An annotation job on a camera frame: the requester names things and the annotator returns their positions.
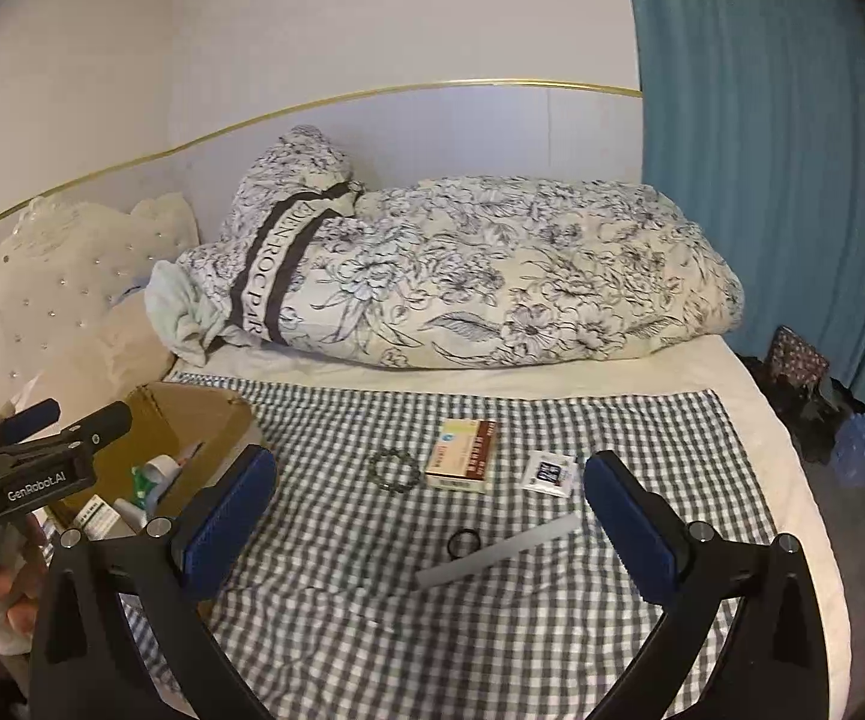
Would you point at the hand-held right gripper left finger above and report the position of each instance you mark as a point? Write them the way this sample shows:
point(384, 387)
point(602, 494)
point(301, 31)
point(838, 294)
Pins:
point(229, 517)

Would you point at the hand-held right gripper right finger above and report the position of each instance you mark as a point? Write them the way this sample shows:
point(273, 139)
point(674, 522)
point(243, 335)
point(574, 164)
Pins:
point(627, 525)

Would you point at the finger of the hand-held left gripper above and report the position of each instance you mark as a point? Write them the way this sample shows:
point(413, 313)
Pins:
point(27, 420)
point(98, 424)

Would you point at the green foil wrapper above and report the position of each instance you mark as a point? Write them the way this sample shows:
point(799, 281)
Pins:
point(148, 486)

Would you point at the white tube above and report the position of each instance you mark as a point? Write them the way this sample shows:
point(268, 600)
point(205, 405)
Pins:
point(169, 463)

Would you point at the small white bottle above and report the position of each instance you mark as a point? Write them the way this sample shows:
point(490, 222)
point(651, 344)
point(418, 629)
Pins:
point(132, 516)

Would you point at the cardboard box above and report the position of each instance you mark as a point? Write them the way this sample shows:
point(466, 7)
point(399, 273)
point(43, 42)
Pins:
point(199, 420)

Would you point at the cream pillow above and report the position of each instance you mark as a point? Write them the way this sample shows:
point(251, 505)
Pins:
point(132, 345)

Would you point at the small white printed sachet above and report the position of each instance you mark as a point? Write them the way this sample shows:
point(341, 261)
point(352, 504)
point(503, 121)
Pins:
point(548, 474)

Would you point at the grey flat strip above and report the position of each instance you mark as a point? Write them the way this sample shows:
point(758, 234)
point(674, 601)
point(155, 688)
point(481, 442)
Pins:
point(500, 551)

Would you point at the light green towel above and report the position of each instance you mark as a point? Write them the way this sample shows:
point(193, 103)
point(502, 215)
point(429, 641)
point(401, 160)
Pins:
point(177, 307)

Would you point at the cream tufted cushion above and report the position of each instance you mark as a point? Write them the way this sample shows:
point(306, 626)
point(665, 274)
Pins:
point(64, 277)

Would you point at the dark clothes pile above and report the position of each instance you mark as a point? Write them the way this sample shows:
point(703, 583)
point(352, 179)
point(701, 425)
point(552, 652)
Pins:
point(807, 420)

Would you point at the green checkered cloth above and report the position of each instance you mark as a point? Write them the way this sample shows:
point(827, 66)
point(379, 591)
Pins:
point(402, 652)

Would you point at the dark patterned bag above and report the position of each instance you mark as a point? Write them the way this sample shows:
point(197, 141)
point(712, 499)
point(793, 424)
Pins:
point(798, 356)

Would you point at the floral print duvet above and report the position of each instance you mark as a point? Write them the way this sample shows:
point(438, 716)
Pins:
point(515, 262)

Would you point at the teal curtain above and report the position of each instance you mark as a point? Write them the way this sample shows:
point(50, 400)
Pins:
point(777, 165)

